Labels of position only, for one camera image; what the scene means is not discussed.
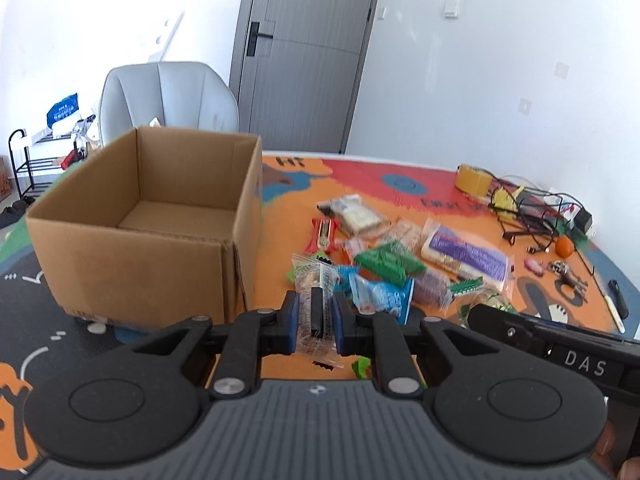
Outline blue snack packet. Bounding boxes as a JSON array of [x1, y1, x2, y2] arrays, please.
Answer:
[[338, 266, 414, 325]]

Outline clear snack pack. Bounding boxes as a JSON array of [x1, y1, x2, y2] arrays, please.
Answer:
[[290, 255, 340, 370]]

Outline purple label cracker pack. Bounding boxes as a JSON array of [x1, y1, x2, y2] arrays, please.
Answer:
[[420, 218, 512, 292]]

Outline black white pen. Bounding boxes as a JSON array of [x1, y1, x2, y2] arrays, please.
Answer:
[[608, 280, 629, 334]]

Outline green wafer packet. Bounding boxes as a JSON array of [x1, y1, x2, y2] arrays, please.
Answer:
[[354, 240, 425, 287]]

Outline bunch of keys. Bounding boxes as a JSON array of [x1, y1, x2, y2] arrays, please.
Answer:
[[547, 260, 588, 292]]

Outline red chocolate bar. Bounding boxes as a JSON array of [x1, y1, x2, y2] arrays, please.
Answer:
[[305, 218, 340, 255]]

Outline white cube candy pack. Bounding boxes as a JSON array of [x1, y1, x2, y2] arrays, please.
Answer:
[[317, 194, 390, 237]]

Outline clear biscuit pack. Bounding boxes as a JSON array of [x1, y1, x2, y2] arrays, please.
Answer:
[[376, 218, 422, 252]]

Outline green snack packet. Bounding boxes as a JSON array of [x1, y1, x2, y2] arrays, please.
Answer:
[[456, 289, 516, 326]]

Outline orange fruit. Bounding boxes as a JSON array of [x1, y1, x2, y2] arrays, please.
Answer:
[[554, 235, 575, 259]]

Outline black power adapter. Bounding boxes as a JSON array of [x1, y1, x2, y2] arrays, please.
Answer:
[[573, 208, 592, 234]]

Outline brown cardboard box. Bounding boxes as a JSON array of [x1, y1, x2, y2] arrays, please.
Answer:
[[26, 127, 262, 330]]

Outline yellow tape roll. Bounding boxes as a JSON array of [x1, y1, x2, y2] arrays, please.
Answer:
[[454, 164, 494, 197]]

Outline yellow plastic bag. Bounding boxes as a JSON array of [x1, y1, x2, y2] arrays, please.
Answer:
[[489, 186, 524, 220]]

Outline grey upholstered chair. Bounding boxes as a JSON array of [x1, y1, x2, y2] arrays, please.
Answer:
[[98, 62, 239, 145]]

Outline black shoe rack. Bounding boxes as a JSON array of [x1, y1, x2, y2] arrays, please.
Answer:
[[8, 129, 75, 200]]

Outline grey door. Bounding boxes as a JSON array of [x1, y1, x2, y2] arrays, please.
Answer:
[[229, 0, 375, 153]]

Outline black slippers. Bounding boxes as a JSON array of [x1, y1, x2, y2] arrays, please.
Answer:
[[0, 197, 34, 230]]

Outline blue plastic bag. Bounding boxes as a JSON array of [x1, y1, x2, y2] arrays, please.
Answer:
[[46, 93, 79, 128]]

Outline pink keychain charm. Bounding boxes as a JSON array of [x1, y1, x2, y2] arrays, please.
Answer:
[[524, 258, 546, 278]]

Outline black door handle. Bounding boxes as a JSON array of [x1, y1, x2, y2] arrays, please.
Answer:
[[245, 22, 273, 58]]

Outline white wall switch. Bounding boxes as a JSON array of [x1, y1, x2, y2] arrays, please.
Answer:
[[442, 0, 461, 20]]

